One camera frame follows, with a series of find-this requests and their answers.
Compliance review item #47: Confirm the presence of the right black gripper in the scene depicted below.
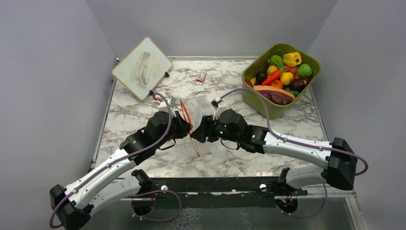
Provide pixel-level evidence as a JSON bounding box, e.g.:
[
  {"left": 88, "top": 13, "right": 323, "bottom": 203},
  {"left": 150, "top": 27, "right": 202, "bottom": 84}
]
[{"left": 191, "top": 114, "right": 241, "bottom": 144}]

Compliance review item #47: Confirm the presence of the clear zip top bag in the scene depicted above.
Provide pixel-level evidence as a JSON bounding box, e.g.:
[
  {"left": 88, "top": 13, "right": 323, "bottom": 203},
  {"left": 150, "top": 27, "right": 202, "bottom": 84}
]
[{"left": 179, "top": 94, "right": 216, "bottom": 159}]

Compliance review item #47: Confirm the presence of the yellow toy bell pepper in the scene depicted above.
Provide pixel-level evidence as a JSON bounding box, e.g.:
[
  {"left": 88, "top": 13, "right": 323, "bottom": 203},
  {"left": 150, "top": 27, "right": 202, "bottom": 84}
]
[{"left": 283, "top": 52, "right": 302, "bottom": 67}]

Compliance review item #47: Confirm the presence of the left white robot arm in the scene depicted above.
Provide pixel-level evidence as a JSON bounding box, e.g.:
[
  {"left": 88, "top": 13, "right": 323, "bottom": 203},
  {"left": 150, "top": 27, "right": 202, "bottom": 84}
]
[{"left": 49, "top": 111, "right": 190, "bottom": 230}]

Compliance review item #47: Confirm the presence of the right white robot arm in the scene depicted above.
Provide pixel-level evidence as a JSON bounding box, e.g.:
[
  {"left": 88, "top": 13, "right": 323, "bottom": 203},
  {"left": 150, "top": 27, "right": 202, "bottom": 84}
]
[{"left": 191, "top": 109, "right": 357, "bottom": 195}]

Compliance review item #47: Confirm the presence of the small red white box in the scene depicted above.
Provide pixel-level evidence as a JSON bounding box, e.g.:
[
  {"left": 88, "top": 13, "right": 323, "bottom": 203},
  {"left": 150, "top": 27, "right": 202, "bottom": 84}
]
[{"left": 196, "top": 71, "right": 207, "bottom": 83}]

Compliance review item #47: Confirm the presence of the black toy fruit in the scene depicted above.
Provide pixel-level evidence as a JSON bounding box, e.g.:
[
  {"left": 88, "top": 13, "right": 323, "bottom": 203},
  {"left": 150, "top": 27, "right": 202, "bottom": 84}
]
[{"left": 255, "top": 71, "right": 268, "bottom": 85}]

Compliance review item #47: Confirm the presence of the red toy steak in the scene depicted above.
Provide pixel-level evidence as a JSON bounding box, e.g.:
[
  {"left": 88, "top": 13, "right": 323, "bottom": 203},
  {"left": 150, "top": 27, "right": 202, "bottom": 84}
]
[{"left": 259, "top": 90, "right": 295, "bottom": 105}]

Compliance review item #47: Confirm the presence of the small orange toy pumpkin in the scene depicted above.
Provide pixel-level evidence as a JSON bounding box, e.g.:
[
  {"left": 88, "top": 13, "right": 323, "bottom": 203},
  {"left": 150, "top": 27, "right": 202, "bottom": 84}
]
[{"left": 270, "top": 80, "right": 284, "bottom": 89}]

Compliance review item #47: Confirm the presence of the orange toy carrot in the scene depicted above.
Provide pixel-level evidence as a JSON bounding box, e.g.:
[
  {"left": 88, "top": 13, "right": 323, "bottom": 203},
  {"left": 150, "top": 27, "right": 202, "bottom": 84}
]
[{"left": 261, "top": 70, "right": 282, "bottom": 86}]

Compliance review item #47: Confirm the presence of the olive green plastic bin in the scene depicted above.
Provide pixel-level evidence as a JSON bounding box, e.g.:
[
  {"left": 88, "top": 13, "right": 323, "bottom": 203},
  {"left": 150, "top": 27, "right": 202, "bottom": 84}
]
[{"left": 242, "top": 44, "right": 321, "bottom": 119}]

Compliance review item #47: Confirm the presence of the yellow toy lemon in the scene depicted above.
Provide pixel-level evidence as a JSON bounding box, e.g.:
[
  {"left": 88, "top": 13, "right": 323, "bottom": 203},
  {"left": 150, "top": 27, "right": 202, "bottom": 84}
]
[{"left": 280, "top": 72, "right": 294, "bottom": 86}]

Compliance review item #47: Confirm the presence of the green toy leafy vegetable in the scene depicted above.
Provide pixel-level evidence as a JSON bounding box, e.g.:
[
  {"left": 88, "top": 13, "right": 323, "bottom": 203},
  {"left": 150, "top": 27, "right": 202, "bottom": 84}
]
[{"left": 269, "top": 55, "right": 284, "bottom": 69}]

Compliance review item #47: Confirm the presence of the peach toy fruit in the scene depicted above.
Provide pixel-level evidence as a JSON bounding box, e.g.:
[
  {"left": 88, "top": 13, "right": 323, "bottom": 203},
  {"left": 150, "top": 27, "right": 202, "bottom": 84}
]
[{"left": 285, "top": 66, "right": 297, "bottom": 75}]

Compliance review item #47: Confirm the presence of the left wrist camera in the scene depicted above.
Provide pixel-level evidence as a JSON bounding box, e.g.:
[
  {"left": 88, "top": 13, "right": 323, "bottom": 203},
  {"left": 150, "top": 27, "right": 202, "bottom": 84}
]
[{"left": 157, "top": 96, "right": 177, "bottom": 113}]

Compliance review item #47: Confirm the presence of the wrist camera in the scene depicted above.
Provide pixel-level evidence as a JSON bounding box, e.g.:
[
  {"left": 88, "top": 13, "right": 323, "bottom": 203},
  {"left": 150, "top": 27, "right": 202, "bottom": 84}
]
[
  {"left": 211, "top": 97, "right": 228, "bottom": 120},
  {"left": 157, "top": 96, "right": 177, "bottom": 113}
]

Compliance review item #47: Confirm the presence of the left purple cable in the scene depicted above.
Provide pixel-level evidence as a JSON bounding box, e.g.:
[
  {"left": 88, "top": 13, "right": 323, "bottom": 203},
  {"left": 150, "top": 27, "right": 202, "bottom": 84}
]
[{"left": 49, "top": 92, "right": 173, "bottom": 229}]

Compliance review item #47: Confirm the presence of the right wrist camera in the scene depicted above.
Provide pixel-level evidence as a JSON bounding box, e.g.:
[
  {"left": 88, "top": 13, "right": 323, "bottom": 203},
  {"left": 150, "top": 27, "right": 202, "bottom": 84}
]
[{"left": 211, "top": 97, "right": 228, "bottom": 120}]

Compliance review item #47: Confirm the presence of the small whiteboard with wooden frame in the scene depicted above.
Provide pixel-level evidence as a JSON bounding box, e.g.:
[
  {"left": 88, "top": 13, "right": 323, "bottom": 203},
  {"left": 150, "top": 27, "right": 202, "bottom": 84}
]
[{"left": 112, "top": 37, "right": 173, "bottom": 100}]

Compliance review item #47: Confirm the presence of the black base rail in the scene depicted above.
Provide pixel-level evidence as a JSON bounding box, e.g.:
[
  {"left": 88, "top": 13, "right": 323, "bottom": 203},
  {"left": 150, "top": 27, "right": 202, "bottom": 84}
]
[{"left": 131, "top": 176, "right": 307, "bottom": 211}]

